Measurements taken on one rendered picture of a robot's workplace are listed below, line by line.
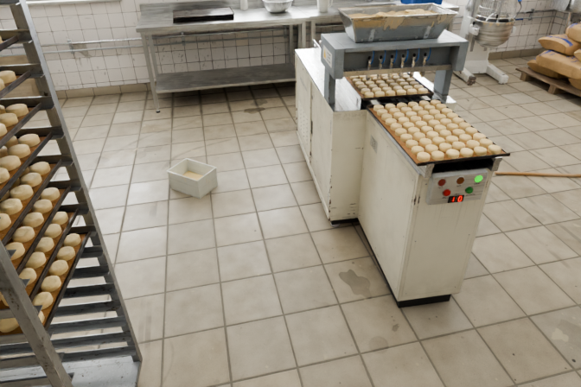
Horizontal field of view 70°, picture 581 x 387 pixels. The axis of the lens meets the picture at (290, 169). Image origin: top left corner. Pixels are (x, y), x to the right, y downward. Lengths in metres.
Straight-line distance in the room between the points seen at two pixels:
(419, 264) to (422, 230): 0.21
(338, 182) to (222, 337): 1.08
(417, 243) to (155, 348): 1.33
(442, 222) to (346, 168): 0.74
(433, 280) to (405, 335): 0.30
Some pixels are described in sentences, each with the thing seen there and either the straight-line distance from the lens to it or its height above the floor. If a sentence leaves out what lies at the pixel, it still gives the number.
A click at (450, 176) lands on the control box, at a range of 1.80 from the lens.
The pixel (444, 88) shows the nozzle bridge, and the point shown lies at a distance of 2.60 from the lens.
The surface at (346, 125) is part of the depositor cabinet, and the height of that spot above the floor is 0.75.
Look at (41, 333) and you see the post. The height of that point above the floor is 0.90.
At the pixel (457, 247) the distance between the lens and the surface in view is 2.13.
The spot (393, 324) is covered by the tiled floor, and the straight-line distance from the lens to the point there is 2.27.
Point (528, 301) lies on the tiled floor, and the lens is 2.61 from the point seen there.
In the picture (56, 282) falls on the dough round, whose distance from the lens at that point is 1.37.
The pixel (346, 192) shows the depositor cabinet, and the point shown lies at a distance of 2.57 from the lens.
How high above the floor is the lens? 1.74
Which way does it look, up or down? 31 degrees down
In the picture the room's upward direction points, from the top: 1 degrees counter-clockwise
